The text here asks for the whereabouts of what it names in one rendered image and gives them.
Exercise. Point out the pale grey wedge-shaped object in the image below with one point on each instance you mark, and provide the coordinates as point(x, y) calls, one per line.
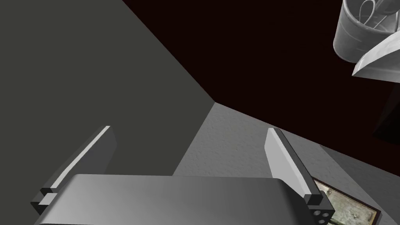
point(382, 61)

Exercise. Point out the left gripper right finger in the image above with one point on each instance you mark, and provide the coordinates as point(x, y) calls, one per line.
point(289, 162)

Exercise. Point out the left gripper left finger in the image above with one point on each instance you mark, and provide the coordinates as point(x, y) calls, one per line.
point(82, 162)

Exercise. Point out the framed wall picture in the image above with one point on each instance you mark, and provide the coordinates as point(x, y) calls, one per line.
point(350, 209)

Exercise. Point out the grey utensil holder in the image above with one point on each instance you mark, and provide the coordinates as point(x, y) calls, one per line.
point(362, 34)

